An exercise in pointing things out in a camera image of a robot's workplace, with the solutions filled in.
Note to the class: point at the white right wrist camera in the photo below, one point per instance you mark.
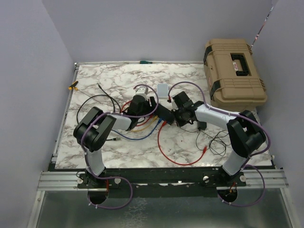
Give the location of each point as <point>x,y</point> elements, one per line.
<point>175,102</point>

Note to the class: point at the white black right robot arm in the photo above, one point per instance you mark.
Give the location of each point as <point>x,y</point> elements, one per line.
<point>244,132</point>

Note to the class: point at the tan plastic tool case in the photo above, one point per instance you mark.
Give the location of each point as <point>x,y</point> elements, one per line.
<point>233,80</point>

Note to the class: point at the black power adapter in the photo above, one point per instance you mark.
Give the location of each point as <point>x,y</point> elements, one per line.
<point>202,126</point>

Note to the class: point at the aluminium frame rail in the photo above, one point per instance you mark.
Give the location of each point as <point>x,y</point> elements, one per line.
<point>51,179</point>

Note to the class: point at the white small router box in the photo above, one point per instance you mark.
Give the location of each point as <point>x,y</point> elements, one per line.
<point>162,90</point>

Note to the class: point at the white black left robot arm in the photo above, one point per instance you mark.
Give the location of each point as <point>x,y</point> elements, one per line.
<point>92,131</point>

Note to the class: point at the yellow black screwdriver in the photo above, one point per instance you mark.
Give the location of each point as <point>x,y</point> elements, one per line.
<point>73,86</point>

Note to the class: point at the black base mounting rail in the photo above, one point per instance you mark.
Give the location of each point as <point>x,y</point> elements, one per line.
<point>158,182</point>

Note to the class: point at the green screwdriver at wall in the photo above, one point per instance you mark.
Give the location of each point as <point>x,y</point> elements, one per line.
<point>145,62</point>

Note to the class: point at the black network switch box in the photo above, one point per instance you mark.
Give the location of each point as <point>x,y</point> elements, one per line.
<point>165,114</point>

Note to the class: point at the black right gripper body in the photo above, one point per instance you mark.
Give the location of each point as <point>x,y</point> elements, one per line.
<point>180,118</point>

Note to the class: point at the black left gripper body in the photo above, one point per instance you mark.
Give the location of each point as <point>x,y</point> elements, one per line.
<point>147,109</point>

